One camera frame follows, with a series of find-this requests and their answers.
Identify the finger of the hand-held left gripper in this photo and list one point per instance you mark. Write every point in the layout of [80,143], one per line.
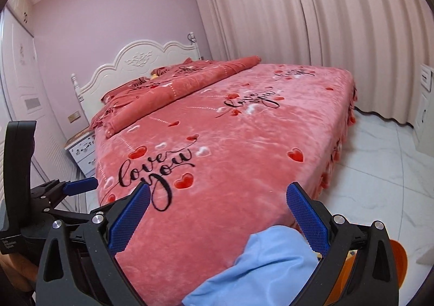
[71,216]
[81,185]

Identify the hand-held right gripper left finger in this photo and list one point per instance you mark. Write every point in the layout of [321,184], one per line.
[130,221]

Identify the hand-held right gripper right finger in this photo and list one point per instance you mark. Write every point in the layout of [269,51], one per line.
[307,214]

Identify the light blue cloth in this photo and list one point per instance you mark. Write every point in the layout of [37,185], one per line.
[264,265]

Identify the orange bin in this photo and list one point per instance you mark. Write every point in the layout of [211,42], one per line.
[397,258]

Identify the person's left hand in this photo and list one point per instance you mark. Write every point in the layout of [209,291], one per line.
[17,270]

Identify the white nightstand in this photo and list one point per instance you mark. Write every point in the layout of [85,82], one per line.
[83,153]

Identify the white wardrobe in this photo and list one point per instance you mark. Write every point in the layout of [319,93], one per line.
[20,89]

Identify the pink heart printed bedspread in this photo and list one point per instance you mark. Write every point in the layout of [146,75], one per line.
[237,156]

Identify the red printed pillow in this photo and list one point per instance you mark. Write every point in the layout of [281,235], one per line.
[135,84]
[173,68]

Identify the folded red quilt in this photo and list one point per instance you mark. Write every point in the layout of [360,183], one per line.
[169,89]

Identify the white carved headboard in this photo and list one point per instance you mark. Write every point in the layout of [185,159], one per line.
[135,51]

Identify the white side cabinet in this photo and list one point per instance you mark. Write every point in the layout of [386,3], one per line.
[425,106]

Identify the pale pink curtain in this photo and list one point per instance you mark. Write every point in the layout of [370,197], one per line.
[305,21]

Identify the gold wall socket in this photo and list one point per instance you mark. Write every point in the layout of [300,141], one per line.
[74,117]

